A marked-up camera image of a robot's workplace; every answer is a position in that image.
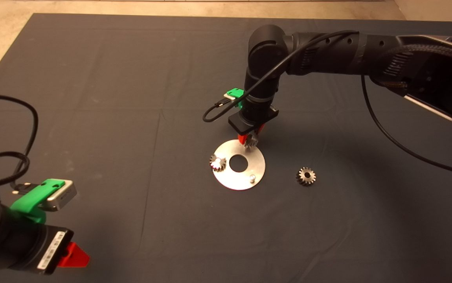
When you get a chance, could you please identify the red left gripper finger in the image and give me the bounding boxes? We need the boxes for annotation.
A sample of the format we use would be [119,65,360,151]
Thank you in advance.
[58,242,91,268]

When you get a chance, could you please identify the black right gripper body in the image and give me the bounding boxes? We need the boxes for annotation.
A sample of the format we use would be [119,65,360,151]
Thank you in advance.
[228,101,280,134]

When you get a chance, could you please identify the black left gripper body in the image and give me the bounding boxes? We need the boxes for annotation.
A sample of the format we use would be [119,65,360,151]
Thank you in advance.
[17,225,74,276]

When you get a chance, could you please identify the round metal carrier plate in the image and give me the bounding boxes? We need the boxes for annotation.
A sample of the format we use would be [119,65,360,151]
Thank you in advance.
[212,139,266,191]

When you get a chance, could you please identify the dark grey table cloth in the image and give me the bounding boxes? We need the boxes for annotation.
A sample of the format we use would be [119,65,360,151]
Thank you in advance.
[0,13,452,283]

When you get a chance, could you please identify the green right camera mount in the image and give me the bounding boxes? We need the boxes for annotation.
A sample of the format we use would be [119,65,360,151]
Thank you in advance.
[226,88,246,108]

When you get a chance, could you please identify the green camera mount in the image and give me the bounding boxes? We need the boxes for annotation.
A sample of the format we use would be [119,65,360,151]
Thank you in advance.
[226,88,246,108]
[10,179,65,224]

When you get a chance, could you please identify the green left camera mount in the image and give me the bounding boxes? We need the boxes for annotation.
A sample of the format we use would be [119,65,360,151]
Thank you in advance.
[10,179,65,224]

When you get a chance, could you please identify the thin black left camera cable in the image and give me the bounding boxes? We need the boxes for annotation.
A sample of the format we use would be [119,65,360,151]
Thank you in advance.
[0,94,40,197]

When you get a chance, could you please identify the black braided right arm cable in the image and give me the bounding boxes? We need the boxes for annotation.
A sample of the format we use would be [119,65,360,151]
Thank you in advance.
[379,44,452,89]

